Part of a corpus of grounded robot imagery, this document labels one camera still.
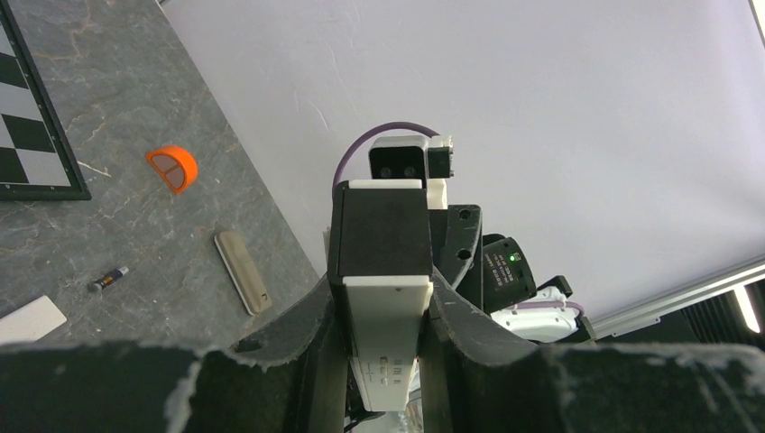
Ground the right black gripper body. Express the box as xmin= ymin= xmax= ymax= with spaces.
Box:
xmin=429 ymin=204 xmax=484 ymax=310

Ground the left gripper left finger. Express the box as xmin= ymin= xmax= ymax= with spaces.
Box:
xmin=233 ymin=281 xmax=347 ymax=432

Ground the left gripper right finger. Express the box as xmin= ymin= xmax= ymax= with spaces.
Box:
xmin=419 ymin=273 xmax=539 ymax=432

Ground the white rectangular bar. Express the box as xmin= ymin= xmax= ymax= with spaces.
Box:
xmin=327 ymin=180 xmax=434 ymax=411

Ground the beige remote control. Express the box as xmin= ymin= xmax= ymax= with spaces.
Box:
xmin=214 ymin=231 xmax=272 ymax=316

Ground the dark spare AA battery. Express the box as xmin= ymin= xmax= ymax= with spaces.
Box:
xmin=87 ymin=266 xmax=129 ymax=292

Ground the white remote back cover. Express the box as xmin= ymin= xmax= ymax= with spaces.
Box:
xmin=1 ymin=296 xmax=67 ymax=345

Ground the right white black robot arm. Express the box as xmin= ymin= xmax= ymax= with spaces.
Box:
xmin=429 ymin=205 xmax=594 ymax=344

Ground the orange tape roll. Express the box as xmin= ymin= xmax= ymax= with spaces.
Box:
xmin=145 ymin=144 xmax=198 ymax=194

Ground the black white chessboard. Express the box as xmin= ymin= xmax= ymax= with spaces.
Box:
xmin=1 ymin=1 xmax=91 ymax=201

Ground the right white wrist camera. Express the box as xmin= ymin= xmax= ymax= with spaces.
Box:
xmin=368 ymin=135 xmax=454 ymax=210

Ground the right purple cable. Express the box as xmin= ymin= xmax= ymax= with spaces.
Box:
xmin=332 ymin=122 xmax=441 ymax=198

